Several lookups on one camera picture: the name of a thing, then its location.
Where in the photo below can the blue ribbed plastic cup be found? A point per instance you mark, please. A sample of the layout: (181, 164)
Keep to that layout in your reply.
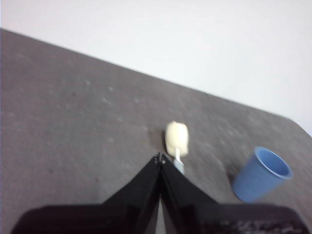
(256, 178)

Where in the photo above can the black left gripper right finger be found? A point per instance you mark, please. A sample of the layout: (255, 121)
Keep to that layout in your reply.
(207, 219)

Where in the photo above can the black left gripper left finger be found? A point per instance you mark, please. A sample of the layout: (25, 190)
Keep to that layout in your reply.
(109, 219)

